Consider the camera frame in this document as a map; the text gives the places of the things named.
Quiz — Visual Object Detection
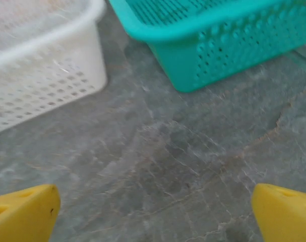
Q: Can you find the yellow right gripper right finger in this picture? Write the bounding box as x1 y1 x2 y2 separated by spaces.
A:
251 183 306 242

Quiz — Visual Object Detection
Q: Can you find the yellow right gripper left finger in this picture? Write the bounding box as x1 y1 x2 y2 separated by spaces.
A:
0 184 62 242

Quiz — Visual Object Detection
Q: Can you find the small white perforated basket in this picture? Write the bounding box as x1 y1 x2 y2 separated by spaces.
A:
0 0 108 137

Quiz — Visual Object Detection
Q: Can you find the teal perforated basket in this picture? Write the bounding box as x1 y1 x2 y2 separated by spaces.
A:
108 0 306 93

